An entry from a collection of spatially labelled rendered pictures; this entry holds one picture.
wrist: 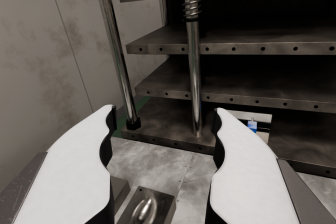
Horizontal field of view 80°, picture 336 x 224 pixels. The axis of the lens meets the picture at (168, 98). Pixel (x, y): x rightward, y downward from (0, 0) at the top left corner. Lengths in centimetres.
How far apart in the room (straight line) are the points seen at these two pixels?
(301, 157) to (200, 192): 50
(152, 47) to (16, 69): 133
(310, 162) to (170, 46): 82
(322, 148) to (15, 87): 214
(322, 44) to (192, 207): 77
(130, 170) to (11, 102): 135
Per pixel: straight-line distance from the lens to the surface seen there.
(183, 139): 114
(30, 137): 224
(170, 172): 97
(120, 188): 88
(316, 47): 96
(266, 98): 103
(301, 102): 105
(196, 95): 101
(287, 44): 94
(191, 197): 88
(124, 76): 113
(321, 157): 117
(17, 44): 210
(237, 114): 107
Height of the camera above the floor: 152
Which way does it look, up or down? 28 degrees down
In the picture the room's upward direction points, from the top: 7 degrees counter-clockwise
